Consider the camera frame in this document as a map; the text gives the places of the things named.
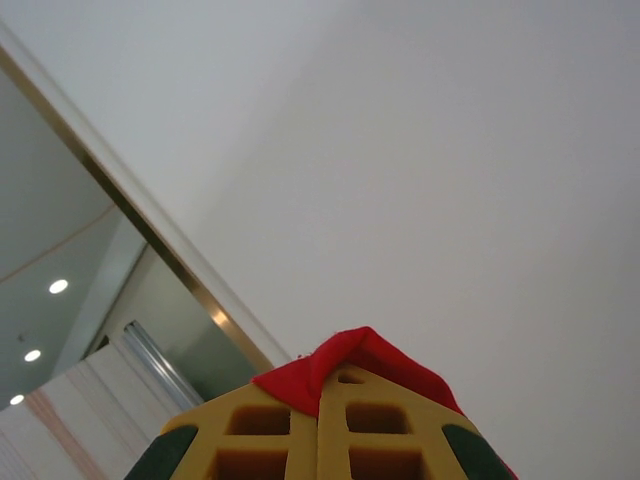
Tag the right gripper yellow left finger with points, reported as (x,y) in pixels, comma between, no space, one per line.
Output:
(302,450)

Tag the aluminium frame post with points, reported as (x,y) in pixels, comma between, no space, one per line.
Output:
(160,365)

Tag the red t-shirt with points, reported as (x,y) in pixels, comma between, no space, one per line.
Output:
(350,350)

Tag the tan wooden door jamb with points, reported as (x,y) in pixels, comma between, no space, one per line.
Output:
(219,319)

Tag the round ceiling light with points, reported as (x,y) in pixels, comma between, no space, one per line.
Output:
(59,286)
(32,355)
(16,399)

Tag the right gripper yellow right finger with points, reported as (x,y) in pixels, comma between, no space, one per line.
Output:
(425,445)

